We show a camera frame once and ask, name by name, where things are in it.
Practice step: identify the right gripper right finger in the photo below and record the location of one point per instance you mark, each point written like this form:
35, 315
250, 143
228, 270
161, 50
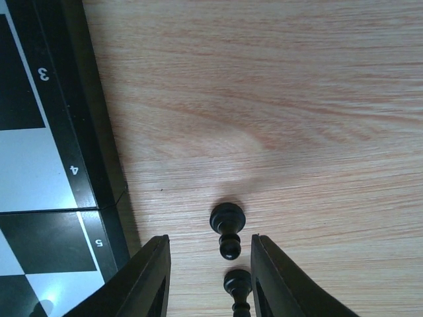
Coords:
282, 288

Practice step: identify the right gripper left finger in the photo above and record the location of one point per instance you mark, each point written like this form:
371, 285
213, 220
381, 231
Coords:
140, 288

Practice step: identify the black pawn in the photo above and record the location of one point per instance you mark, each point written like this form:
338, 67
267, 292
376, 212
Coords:
237, 283
227, 220

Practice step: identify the black and silver chessboard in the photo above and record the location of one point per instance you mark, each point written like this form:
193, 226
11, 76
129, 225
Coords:
62, 186

